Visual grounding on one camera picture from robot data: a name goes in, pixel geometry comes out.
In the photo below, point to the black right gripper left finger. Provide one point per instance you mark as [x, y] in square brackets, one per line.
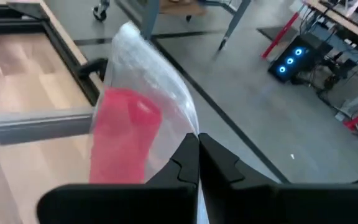
[120, 202]

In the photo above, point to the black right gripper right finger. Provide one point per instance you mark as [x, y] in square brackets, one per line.
[275, 205]

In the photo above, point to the red elastic bandage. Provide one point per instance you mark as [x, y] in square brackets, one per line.
[120, 140]

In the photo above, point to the clear plastic zip bag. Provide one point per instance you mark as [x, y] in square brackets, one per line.
[154, 77]

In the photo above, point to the black computer with blue fans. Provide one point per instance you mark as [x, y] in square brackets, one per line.
[300, 57]

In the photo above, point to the black cart caster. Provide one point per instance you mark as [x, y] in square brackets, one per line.
[99, 12]

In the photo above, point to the wooden desk with red legs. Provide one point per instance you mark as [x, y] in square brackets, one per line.
[340, 20]

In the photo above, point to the brown cardboard sheet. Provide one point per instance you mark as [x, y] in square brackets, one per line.
[182, 7]

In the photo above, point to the black metal table frame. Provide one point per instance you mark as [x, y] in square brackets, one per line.
[67, 62]

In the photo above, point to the gray metal cart frame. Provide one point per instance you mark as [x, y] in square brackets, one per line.
[149, 15]

